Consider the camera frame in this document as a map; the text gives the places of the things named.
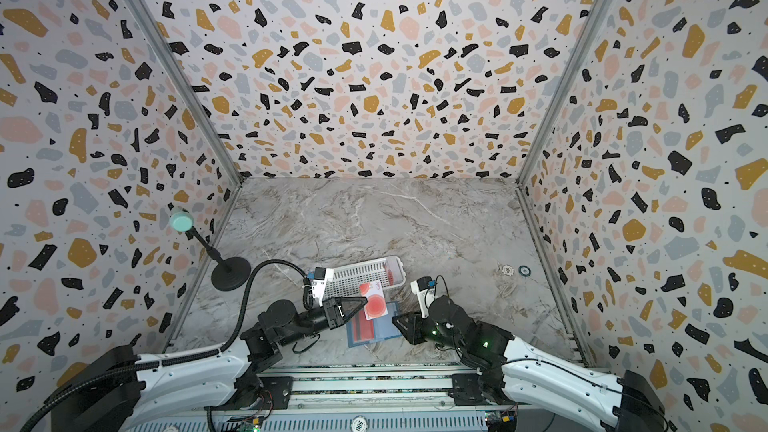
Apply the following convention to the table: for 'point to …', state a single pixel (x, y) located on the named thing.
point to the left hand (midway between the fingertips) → (370, 302)
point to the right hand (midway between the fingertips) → (394, 318)
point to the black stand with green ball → (231, 273)
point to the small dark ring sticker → (524, 270)
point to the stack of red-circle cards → (390, 277)
